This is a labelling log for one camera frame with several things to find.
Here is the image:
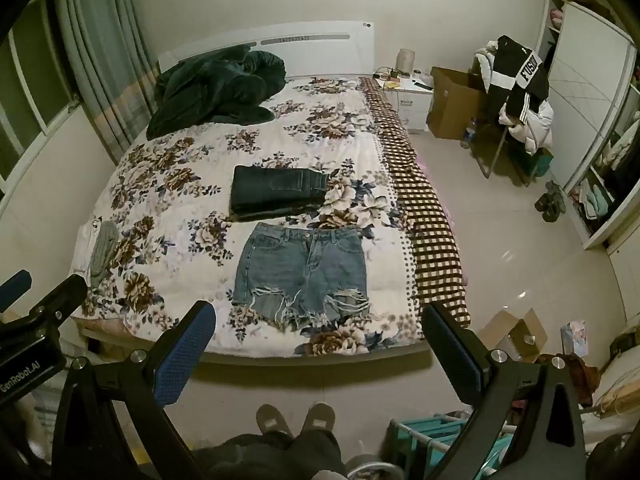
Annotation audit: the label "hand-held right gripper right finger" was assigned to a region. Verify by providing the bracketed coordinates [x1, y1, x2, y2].
[421, 301, 588, 480]

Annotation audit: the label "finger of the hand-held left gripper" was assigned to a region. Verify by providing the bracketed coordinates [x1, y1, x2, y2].
[15, 274, 102, 338]
[0, 269, 32, 312]

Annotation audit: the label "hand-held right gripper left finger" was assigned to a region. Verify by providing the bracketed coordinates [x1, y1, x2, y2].
[50, 300, 218, 480]

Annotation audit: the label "light blue denim shorts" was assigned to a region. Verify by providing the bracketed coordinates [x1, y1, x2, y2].
[231, 222, 373, 333]

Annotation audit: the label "grey knitted cloth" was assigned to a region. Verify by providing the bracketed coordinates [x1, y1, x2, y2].
[88, 220, 121, 289]

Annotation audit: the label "white cloth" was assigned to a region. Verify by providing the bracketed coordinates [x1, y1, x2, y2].
[74, 214, 104, 277]

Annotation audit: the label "small open cardboard box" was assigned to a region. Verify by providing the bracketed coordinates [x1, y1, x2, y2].
[477, 307, 549, 362]

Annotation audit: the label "teal plastic crate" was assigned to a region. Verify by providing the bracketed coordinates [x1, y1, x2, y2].
[389, 411, 475, 480]

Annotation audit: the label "person's left grey shoe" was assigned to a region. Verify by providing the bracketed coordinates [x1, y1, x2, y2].
[255, 403, 295, 439]

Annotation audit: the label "person's grey shoe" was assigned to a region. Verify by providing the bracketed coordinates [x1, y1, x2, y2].
[255, 403, 295, 439]
[300, 402, 337, 436]

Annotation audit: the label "brown checked bedsheet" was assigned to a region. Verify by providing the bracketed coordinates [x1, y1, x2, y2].
[357, 76, 472, 329]

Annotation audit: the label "pink blue printed box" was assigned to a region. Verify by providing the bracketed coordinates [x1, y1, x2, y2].
[560, 321, 587, 359]

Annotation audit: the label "brown cloth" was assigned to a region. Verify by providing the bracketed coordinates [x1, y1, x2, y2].
[537, 352, 601, 407]

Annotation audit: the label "person's right grey shoe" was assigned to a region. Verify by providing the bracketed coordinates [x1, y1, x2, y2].
[300, 402, 337, 436]

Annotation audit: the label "person's legs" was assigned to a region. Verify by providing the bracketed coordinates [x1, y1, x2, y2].
[207, 429, 347, 480]

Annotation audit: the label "bed with floral sheet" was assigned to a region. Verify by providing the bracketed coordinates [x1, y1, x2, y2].
[70, 76, 426, 358]

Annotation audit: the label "pair of dark slippers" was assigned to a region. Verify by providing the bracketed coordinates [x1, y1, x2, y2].
[533, 180, 569, 223]

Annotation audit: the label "folded dark jeans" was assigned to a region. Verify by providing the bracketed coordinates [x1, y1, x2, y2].
[229, 164, 329, 224]

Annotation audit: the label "window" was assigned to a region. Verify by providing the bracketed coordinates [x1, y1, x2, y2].
[0, 0, 82, 188]

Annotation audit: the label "wooden chair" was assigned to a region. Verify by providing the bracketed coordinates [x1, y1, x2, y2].
[470, 110, 551, 187]

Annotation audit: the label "plastic water bottle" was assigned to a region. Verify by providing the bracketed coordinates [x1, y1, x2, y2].
[459, 118, 479, 150]

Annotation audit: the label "white puffy jacket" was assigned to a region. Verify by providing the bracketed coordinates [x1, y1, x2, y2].
[497, 99, 556, 157]

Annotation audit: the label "grey green curtain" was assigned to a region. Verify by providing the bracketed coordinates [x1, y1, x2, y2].
[52, 0, 157, 162]

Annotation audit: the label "large cardboard box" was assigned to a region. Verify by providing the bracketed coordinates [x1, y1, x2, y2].
[426, 66, 490, 141]

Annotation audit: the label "white nightstand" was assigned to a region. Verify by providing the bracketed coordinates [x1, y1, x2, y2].
[372, 71, 435, 136]

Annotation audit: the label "dark green blanket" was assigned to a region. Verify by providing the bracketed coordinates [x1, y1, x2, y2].
[146, 44, 287, 141]

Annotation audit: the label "black white striped jacket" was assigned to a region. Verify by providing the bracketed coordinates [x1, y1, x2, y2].
[487, 35, 551, 127]

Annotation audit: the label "white wardrobe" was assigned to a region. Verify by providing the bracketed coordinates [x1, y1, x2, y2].
[534, 0, 640, 252]

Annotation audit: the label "white bed headboard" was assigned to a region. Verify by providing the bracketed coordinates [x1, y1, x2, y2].
[157, 21, 376, 81]

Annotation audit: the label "bed frame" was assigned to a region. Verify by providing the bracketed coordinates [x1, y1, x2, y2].
[75, 320, 437, 367]

